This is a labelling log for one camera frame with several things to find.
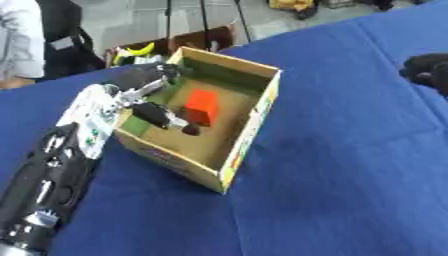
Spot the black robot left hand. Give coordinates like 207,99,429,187
101,63,203,137

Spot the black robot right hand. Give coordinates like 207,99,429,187
397,53,448,98

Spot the tan cardboard box green inside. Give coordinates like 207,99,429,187
112,46,284,195

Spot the brown cardboard box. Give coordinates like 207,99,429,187
103,25,237,68

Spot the orange block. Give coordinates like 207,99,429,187
183,88,221,128

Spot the yellow toy banana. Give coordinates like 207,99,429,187
124,41,158,57

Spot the black tripod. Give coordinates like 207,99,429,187
162,0,254,51

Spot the person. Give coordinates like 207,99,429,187
0,0,107,90

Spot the yellow bag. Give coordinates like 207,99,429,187
267,0,321,20

